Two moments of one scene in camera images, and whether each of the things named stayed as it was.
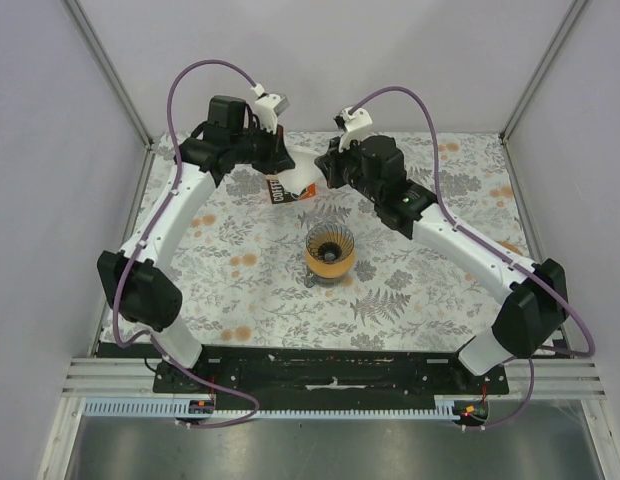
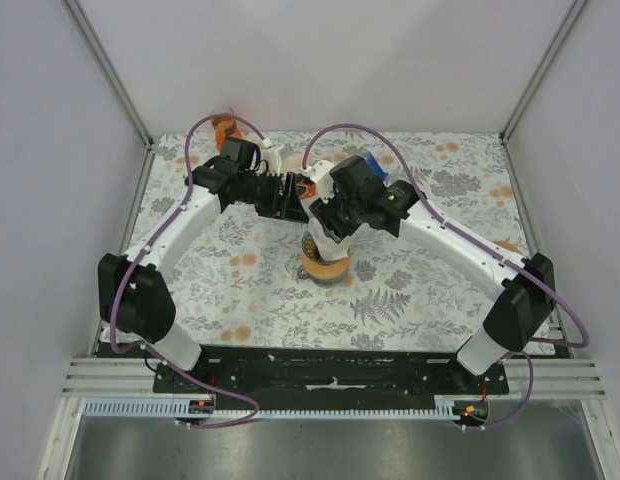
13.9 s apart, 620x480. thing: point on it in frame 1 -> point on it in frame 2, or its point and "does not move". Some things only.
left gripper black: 273,162 -> 288,207
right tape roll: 511,246 does not move
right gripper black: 332,162 -> 325,213
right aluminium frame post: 542,67 does not move
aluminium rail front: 112,377 does not move
